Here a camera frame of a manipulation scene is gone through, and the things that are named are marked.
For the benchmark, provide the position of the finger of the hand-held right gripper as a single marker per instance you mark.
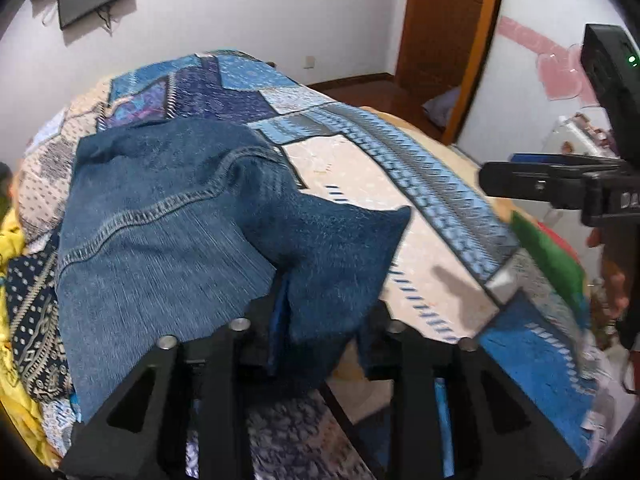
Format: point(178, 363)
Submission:
point(530, 182)
point(555, 159)

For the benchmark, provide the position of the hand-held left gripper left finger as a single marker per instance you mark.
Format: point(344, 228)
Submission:
point(277, 335)

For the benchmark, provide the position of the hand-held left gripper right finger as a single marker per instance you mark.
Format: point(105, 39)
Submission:
point(375, 355)

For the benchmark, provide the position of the blue denim jeans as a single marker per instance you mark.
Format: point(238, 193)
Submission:
point(165, 220)

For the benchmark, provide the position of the person's right hand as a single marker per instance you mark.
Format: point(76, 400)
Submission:
point(617, 292)

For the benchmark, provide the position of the green red cloth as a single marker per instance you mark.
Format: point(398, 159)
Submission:
point(550, 260)

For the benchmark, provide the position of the grey cloth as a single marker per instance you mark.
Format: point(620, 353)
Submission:
point(442, 107)

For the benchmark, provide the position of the blue patchwork bedspread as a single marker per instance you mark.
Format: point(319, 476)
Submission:
point(350, 175)

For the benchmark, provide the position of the wooden door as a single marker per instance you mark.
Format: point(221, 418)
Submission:
point(440, 25)

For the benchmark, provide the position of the dark blue patterned cloth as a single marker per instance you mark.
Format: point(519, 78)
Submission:
point(35, 310)

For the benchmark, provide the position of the yellow blanket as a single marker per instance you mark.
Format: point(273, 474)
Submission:
point(12, 360)

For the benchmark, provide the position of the pink heart wall sticker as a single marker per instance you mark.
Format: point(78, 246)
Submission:
point(545, 60)

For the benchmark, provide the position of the white wall socket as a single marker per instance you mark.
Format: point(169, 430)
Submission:
point(309, 62)

